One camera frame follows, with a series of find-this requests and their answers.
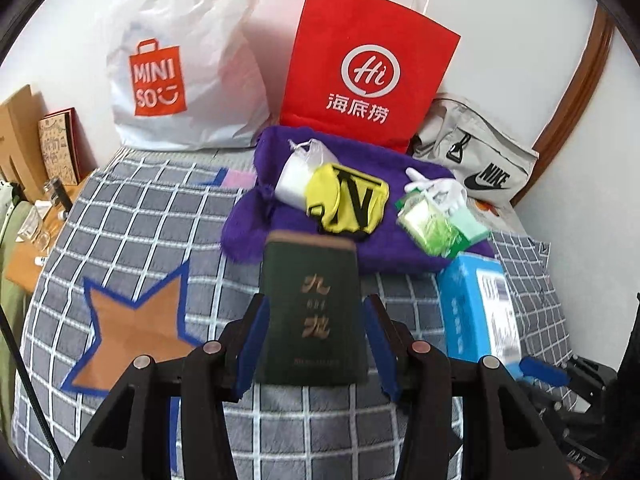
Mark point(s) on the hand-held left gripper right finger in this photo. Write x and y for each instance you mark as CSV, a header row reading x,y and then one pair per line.
x,y
382,350

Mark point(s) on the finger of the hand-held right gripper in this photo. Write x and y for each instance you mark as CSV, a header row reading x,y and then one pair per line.
x,y
595,372
542,370

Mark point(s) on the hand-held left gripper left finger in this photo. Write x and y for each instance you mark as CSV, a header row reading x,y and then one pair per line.
x,y
252,345

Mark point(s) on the dark green tin box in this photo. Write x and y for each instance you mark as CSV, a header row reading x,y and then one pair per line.
x,y
310,310

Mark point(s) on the green tissue packet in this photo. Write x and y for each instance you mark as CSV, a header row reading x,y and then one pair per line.
x,y
425,225

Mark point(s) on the white foam block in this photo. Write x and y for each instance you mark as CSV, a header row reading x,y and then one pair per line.
x,y
292,182

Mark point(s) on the yellow and black pouch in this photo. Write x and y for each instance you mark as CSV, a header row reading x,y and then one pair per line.
x,y
322,185

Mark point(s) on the blue cardboard box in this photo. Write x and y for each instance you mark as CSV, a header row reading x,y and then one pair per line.
x,y
465,310

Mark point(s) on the purple fleece towel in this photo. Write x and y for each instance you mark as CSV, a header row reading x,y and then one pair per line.
x,y
385,255

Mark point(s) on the mint green packet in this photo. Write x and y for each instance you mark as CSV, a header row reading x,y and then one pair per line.
x,y
472,227

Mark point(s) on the checkered star blanket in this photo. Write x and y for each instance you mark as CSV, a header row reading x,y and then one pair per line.
x,y
150,220

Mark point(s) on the white glove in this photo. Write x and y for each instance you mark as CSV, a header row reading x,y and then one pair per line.
x,y
447,192

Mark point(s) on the orange cloth piece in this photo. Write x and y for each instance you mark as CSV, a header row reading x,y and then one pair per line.
x,y
487,207

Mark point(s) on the grey waist bag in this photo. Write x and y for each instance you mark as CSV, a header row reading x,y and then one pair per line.
x,y
480,145

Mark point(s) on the wooden side table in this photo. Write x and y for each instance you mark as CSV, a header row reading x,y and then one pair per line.
x,y
30,260

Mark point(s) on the clear glass cup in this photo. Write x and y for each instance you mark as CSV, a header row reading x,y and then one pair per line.
x,y
32,230

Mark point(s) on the green clothing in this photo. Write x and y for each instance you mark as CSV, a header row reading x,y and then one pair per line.
x,y
10,270

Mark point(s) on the patterned brown book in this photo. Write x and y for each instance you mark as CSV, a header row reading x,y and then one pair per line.
x,y
57,145

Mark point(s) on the white plastic shopping bag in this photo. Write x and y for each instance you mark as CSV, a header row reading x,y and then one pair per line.
x,y
200,60

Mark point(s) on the red paper bag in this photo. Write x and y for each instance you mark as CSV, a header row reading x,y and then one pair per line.
x,y
350,35

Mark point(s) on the brown cardboard box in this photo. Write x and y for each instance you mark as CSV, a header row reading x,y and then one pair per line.
x,y
20,125

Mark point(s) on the wooden frame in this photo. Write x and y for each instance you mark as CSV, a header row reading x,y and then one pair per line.
x,y
590,85

